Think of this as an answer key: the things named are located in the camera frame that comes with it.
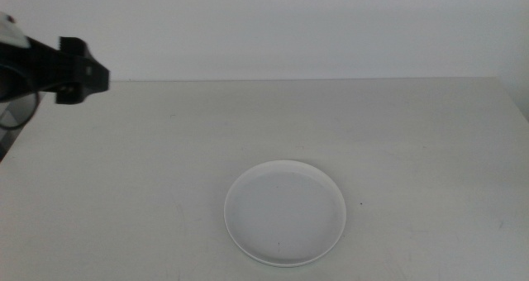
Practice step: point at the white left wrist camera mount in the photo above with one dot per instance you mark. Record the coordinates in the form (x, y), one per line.
(10, 31)

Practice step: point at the white shallow bowl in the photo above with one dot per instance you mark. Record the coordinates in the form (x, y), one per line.
(285, 215)

